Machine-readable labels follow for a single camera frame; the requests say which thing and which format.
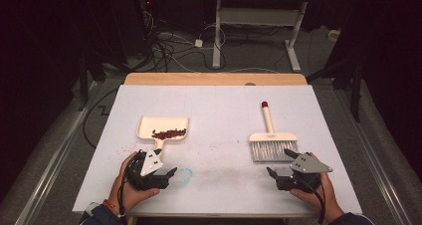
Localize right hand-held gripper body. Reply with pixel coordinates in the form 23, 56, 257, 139
275, 152, 333, 193

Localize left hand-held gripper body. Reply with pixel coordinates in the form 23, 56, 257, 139
124, 148, 172, 191

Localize brown debris pile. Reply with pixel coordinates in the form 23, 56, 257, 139
151, 127, 187, 140

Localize cream plastic dustpan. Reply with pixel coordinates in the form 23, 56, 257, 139
136, 114, 190, 163

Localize cream brush with red cap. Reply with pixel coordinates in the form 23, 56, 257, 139
248, 101, 299, 163

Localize person's left hand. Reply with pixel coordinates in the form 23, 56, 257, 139
107, 152, 161, 216

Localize person's right hand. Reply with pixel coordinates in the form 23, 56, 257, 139
290, 152, 346, 223

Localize white table cover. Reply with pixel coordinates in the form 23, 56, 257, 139
72, 84, 363, 216

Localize black stand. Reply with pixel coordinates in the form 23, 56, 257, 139
77, 50, 128, 113
307, 60, 363, 123

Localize wooden table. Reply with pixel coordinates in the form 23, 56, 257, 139
122, 72, 319, 219

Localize black computer tower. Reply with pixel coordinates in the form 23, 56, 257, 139
138, 0, 157, 58

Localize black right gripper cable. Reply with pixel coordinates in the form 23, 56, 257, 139
295, 177, 326, 225

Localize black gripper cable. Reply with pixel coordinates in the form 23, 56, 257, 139
117, 151, 147, 225
295, 177, 326, 225

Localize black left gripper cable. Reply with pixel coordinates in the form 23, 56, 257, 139
117, 151, 147, 225

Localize metal floor rail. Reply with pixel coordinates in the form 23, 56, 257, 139
333, 85, 413, 225
13, 81, 98, 225

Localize white floor cable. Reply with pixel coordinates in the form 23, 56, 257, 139
158, 24, 280, 74

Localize black floor cable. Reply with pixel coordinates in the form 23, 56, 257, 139
142, 10, 228, 73

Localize white desk frame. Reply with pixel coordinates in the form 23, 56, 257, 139
198, 0, 353, 73

